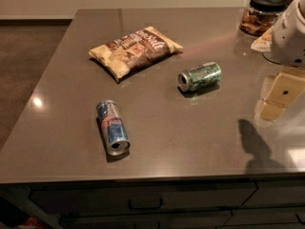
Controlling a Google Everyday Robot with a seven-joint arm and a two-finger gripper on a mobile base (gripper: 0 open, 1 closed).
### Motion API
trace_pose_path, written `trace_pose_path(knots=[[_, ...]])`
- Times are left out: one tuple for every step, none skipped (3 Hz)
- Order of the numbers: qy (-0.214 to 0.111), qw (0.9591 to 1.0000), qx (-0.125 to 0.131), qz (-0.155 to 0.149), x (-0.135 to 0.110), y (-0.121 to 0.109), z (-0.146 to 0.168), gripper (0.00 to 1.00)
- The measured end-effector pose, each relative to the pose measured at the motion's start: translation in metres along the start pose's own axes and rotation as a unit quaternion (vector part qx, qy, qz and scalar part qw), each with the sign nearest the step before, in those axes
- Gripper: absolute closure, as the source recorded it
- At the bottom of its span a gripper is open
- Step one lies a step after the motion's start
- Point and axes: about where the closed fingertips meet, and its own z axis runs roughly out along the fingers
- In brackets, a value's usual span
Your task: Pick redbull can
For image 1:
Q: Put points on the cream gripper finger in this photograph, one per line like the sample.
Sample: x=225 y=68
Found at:
x=279 y=92

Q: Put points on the blue silver redbull can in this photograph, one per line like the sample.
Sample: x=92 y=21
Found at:
x=112 y=127

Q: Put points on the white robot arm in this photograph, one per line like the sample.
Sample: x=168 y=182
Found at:
x=287 y=49

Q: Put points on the green soda can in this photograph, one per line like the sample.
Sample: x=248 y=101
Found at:
x=199 y=77

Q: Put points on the glass jar with black lid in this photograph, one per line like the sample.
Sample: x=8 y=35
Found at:
x=261 y=15

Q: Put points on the right dark cabinet drawer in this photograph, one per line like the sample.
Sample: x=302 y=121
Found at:
x=277 y=193

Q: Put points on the lower dark cabinet drawer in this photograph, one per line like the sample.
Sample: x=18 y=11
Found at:
x=256 y=218

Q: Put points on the brown chips bag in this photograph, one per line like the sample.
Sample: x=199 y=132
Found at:
x=134 y=51

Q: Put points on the dark cabinet drawer with handle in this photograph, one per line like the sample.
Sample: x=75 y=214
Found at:
x=139 y=199

